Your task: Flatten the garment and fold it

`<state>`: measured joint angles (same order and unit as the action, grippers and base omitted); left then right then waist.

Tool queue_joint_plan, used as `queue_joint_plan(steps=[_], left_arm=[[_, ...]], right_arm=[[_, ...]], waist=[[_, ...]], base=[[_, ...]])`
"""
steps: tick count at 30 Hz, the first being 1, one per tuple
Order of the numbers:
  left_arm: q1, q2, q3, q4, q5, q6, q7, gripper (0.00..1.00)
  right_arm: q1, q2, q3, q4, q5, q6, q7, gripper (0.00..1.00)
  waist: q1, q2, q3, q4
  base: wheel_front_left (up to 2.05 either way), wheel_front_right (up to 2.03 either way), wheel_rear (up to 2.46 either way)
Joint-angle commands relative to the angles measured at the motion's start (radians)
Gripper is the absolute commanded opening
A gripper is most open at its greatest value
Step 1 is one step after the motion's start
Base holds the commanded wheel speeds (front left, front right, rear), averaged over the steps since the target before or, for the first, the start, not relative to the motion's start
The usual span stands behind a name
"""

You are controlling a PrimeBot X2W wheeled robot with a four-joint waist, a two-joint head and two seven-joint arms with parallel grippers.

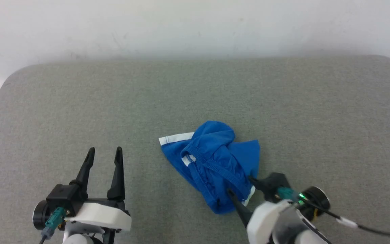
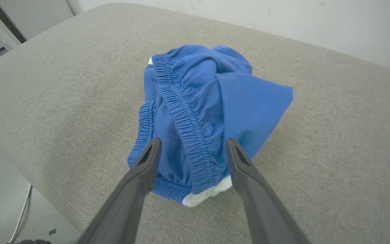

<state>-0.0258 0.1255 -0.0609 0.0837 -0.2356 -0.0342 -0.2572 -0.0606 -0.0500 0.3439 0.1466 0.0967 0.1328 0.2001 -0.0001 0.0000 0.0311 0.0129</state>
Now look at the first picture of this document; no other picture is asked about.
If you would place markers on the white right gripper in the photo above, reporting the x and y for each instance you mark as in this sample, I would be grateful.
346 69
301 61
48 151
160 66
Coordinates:
262 223

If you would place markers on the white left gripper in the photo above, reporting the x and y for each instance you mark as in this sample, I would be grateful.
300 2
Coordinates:
103 213

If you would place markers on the blue garment with white waistband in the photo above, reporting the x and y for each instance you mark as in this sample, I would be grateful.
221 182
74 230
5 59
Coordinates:
212 152

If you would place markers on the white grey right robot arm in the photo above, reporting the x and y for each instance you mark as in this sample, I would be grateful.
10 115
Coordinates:
293 228

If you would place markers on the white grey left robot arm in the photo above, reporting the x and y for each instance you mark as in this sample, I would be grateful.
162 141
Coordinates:
76 239

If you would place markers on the grey fabric sofa cushion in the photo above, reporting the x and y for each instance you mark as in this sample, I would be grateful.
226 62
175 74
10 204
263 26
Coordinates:
181 95

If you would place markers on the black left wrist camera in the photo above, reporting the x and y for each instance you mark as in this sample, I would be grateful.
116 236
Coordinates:
61 196

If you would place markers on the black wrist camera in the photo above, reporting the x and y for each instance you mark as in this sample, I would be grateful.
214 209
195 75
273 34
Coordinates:
318 198
61 196

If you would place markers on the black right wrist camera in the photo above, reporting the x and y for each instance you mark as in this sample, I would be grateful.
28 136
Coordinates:
318 198

